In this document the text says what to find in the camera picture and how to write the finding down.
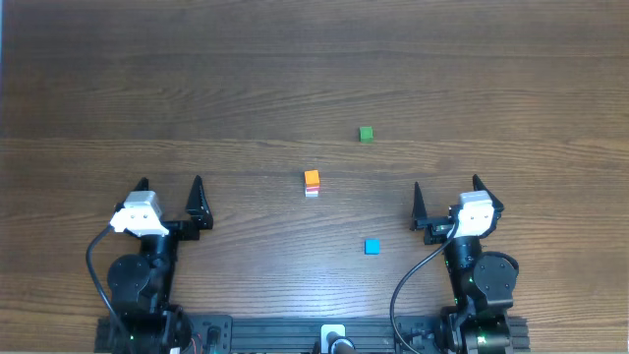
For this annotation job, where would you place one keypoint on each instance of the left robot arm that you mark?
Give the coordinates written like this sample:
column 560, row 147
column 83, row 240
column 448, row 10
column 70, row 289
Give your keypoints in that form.
column 142, row 280

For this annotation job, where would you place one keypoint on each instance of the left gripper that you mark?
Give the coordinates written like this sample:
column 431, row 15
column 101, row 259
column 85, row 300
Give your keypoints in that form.
column 184, row 230

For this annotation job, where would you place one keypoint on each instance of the white cube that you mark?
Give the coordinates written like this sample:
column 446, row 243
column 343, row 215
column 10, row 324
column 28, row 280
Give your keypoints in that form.
column 311, row 194

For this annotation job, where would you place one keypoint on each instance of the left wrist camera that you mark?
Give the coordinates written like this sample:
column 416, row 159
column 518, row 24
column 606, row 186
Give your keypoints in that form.
column 140, row 214

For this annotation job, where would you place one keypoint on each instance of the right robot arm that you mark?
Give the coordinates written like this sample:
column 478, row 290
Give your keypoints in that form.
column 484, row 282

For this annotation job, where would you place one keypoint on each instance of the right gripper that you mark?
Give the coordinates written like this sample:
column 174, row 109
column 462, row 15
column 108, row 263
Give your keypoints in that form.
column 437, row 230

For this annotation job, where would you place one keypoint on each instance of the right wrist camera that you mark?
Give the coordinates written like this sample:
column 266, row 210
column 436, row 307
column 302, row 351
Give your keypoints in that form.
column 474, row 212

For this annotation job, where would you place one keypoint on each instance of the blue cube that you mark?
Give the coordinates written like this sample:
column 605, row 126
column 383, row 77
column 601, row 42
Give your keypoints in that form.
column 372, row 247

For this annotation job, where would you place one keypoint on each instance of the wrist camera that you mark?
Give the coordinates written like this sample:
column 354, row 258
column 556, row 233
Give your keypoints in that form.
column 140, row 214
column 474, row 212

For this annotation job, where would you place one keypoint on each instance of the orange cube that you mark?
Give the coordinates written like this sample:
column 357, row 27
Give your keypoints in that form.
column 312, row 177

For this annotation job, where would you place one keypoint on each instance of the mounting rail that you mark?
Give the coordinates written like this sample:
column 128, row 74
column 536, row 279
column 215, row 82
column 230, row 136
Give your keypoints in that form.
column 285, row 334

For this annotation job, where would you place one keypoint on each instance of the green cube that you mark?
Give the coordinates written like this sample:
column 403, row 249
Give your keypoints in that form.
column 366, row 134

